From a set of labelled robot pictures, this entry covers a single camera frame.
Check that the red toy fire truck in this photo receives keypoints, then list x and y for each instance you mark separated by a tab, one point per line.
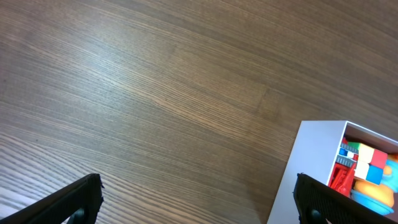
342	176

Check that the pink white open box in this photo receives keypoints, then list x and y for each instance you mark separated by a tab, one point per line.
314	152

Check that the colourful two-by-two puzzle cube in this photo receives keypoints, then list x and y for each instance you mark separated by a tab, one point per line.
371	163

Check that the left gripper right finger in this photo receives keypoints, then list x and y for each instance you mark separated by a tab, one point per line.
317	203

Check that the blue orange toy figure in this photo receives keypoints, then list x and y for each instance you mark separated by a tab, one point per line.
376	192

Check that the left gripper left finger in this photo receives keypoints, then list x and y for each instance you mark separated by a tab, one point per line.
79	202

